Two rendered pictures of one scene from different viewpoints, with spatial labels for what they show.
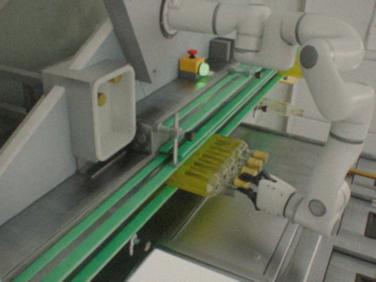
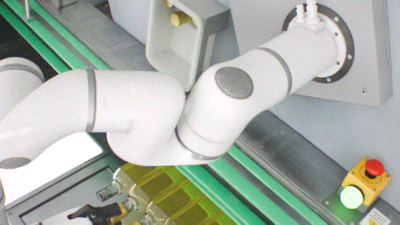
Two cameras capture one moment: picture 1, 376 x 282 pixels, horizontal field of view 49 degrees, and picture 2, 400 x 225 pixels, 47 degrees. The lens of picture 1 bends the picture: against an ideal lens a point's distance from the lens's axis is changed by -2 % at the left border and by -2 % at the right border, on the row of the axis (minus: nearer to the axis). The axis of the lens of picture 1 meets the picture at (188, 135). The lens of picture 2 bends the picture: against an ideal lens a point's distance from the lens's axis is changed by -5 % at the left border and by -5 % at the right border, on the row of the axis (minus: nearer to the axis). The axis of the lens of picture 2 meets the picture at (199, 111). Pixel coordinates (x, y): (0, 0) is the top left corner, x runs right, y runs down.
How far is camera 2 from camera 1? 1.50 m
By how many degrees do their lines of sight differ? 80
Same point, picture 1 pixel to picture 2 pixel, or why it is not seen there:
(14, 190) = (127, 12)
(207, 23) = not seen: hidden behind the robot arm
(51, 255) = (72, 42)
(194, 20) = not seen: hidden behind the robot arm
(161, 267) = (77, 147)
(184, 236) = (108, 180)
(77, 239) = (82, 56)
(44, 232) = (92, 37)
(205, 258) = (67, 181)
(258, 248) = not seen: outside the picture
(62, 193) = (137, 52)
